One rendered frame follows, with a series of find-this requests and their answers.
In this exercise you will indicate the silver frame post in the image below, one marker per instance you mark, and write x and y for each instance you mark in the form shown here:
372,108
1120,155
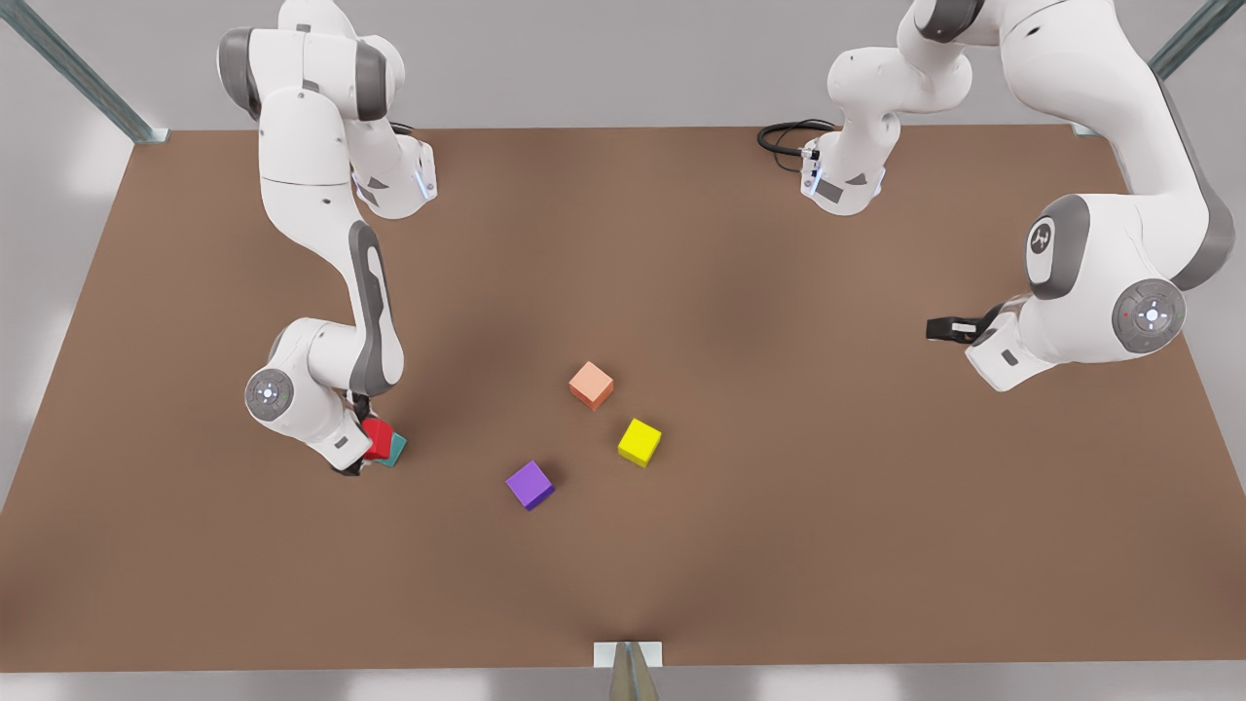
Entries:
1183,39
629,667
78,73

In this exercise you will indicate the yellow wooden cube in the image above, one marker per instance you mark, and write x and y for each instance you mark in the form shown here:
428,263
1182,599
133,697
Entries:
640,442

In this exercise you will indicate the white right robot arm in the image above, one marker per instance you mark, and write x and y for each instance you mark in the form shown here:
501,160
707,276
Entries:
302,146

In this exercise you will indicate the purple wooden cube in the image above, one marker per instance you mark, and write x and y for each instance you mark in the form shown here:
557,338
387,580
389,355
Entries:
530,485

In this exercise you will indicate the teal wooden cube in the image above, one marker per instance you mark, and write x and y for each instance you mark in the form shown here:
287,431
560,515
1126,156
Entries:
396,451

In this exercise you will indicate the orange wooden cube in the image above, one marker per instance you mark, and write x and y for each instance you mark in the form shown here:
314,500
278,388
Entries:
591,385

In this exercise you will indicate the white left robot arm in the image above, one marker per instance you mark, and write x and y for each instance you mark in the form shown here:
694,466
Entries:
1090,88

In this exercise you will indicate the red wooden cube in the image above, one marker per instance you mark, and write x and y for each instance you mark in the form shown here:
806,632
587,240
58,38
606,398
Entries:
376,437

